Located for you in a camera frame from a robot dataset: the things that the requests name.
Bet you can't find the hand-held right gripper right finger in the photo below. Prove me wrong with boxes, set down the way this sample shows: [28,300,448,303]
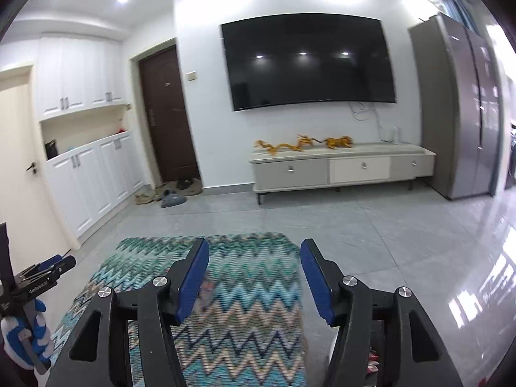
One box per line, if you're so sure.
[299,238,464,387]

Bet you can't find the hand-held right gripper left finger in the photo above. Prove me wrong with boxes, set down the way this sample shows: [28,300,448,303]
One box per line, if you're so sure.
[46,238,211,387]

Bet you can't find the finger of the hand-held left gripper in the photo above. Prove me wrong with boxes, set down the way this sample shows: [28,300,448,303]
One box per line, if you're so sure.
[16,255,77,287]
[34,254,64,271]

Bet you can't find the person's left hand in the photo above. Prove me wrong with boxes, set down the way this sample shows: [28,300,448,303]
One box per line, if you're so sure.
[0,298,52,372]

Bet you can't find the zigzag knitted blanket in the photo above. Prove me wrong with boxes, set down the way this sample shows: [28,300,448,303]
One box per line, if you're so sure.
[52,232,308,387]

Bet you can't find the grey slipper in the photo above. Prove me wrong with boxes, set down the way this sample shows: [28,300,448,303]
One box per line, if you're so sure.
[161,188,187,209]

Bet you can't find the white built-in cabinet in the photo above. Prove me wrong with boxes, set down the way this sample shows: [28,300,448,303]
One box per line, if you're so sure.
[38,36,147,240]

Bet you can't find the grey white TV cabinet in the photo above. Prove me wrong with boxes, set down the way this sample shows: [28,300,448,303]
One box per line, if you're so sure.
[249,142,437,205]

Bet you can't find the cream interior door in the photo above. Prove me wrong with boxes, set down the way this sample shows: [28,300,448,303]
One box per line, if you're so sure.
[0,64,72,259]

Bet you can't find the long gold dragon ornament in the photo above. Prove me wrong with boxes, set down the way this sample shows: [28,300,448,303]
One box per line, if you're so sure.
[254,134,324,156]

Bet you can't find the short gold dragon ornament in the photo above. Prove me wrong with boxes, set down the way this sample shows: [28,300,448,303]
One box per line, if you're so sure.
[323,136,355,149]

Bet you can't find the dark brown entrance door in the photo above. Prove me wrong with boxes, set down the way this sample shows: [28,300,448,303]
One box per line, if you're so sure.
[139,45,201,183]

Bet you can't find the grey double-door refrigerator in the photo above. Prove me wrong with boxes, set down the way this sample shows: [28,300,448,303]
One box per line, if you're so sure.
[407,11,505,201]

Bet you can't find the blue curtain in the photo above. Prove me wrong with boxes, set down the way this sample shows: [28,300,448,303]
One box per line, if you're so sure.
[441,0,481,35]

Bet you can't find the white television cables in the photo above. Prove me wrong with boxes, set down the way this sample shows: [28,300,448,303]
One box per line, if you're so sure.
[348,102,386,140]

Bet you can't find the black wall television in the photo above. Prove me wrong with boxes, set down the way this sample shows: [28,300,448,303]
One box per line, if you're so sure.
[220,15,396,112]

